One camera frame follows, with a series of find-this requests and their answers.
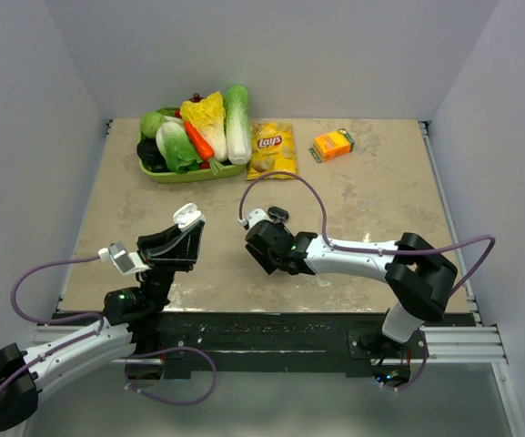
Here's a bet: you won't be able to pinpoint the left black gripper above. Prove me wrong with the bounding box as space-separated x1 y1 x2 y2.
137 214 205 313

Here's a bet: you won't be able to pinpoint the black earbud charging case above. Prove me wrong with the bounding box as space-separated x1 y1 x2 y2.
267 206 289 223

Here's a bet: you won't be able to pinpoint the white earbud charging case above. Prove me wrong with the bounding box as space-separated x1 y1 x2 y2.
173 203 205 229

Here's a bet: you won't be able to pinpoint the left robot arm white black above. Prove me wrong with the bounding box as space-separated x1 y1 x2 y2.
0 216 206 432

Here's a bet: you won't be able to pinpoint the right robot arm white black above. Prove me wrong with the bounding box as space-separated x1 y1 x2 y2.
245 218 458 358

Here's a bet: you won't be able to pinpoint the green plastic vegetable tray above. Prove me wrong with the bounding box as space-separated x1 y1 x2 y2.
137 131 247 184

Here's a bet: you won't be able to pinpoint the yellow Lays chips bag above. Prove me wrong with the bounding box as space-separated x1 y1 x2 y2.
247 121 298 180

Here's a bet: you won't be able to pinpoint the dark green toy vegetable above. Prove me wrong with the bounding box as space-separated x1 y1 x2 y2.
136 138 169 173

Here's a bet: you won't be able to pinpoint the orange toy carrot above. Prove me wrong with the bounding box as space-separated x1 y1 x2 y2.
184 121 223 175

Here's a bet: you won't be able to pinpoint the green white bok choy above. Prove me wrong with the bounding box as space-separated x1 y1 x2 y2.
156 122 202 174

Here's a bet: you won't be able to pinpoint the orange green carton box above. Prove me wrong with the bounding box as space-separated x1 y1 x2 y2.
309 128 355 163

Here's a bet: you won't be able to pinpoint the round green cabbage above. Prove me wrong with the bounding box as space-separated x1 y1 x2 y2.
139 111 167 138

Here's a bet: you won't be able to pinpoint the yellow toy cabbage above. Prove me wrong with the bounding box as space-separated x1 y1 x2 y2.
180 91 227 162

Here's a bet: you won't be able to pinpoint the tall green napa cabbage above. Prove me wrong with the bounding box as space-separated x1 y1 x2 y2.
224 85 252 165

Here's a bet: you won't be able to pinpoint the dark red toy grapes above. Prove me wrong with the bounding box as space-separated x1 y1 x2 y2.
190 93 202 103

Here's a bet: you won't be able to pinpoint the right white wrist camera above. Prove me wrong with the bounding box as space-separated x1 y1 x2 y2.
238 208 271 229

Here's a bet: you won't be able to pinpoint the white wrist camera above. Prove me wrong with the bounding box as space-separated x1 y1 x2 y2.
238 208 271 229
97 241 149 276

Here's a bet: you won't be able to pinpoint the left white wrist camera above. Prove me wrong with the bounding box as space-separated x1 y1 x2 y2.
97 241 149 276

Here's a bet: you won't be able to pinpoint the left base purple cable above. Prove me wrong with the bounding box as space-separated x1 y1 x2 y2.
124 345 217 406

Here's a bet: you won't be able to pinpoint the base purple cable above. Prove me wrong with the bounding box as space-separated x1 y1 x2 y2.
379 331 429 392
124 345 217 406

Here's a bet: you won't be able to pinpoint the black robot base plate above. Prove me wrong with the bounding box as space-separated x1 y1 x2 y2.
50 310 477 380

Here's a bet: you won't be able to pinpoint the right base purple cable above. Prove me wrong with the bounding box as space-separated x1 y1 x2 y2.
379 331 429 392

